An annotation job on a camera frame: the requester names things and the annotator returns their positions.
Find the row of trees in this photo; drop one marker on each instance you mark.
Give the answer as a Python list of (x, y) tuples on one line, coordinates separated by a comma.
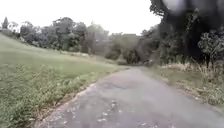
[(73, 38)]

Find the grey asphalt path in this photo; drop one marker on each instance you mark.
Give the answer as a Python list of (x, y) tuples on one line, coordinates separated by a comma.
[(133, 103)]

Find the green grass slope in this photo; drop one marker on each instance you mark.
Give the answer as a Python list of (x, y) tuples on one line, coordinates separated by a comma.
[(40, 73)]

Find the dense dark trees and bushes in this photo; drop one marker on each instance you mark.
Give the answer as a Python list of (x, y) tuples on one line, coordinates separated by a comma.
[(190, 33)]

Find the grass verge with dry weeds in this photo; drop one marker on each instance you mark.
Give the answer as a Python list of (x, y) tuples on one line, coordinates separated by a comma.
[(200, 83)]

